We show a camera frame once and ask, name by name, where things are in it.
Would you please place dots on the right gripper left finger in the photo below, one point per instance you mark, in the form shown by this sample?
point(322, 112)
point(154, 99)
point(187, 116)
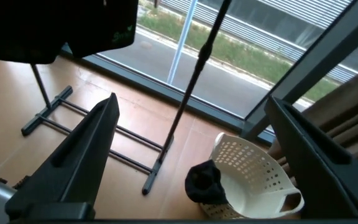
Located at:
point(82, 168)

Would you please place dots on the white laundry basket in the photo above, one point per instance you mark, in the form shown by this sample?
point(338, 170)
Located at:
point(253, 183)

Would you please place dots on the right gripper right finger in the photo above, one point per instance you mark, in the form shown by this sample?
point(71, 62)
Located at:
point(331, 174)

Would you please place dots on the black shorts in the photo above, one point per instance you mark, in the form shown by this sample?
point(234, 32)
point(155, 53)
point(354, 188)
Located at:
point(42, 28)

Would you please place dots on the black clothes rack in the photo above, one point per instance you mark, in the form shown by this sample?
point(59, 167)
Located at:
point(194, 77)

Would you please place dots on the window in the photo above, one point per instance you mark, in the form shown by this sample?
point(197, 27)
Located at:
point(322, 53)

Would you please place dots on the brown curtain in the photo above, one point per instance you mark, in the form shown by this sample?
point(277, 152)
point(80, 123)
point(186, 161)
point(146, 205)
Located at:
point(353, 102)

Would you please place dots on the black garment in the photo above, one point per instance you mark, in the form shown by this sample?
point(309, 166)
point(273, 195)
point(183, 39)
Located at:
point(205, 183)

